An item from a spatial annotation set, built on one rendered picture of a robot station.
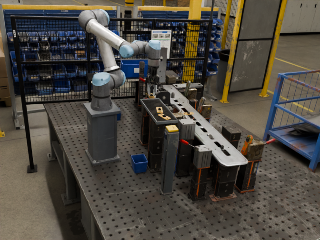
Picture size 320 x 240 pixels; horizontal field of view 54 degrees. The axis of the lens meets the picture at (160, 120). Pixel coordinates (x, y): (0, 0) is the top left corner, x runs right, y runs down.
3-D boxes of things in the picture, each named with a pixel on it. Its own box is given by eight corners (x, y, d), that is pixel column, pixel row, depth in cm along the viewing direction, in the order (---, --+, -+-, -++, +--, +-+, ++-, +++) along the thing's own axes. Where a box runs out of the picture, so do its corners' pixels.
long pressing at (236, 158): (254, 163, 187) (255, 161, 187) (220, 168, 180) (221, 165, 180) (172, 85, 304) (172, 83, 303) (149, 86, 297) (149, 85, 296)
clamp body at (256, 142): (257, 191, 210) (269, 144, 195) (238, 195, 206) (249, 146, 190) (248, 182, 219) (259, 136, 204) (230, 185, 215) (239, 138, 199)
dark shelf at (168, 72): (180, 79, 318) (180, 76, 317) (88, 83, 289) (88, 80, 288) (172, 73, 336) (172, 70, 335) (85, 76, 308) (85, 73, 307)
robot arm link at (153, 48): (152, 38, 200) (163, 41, 196) (151, 55, 205) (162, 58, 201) (145, 40, 194) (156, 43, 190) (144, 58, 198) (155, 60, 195)
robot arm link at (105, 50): (103, 92, 222) (79, 12, 209) (116, 86, 234) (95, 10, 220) (116, 89, 215) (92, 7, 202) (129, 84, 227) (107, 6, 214)
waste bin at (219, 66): (245, 93, 590) (253, 55, 559) (223, 96, 568) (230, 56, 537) (228, 85, 630) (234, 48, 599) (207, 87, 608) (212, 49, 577)
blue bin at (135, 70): (153, 77, 309) (154, 64, 303) (122, 77, 302) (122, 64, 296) (150, 72, 323) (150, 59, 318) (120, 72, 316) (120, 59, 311)
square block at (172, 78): (173, 111, 321) (176, 76, 305) (165, 111, 318) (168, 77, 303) (170, 107, 327) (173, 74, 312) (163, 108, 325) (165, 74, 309)
